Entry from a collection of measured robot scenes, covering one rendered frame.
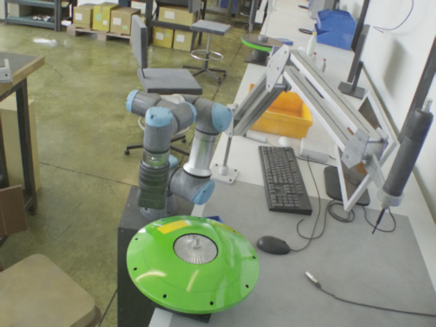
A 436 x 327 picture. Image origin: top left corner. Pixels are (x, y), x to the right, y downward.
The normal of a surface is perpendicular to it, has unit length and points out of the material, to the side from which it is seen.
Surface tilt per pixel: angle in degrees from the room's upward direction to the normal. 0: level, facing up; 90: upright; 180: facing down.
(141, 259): 23
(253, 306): 0
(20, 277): 0
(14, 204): 90
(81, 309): 0
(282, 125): 94
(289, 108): 86
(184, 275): 11
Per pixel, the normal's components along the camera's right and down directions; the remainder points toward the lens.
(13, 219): 0.58, 0.51
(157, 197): -0.03, 0.48
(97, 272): 0.15, -0.84
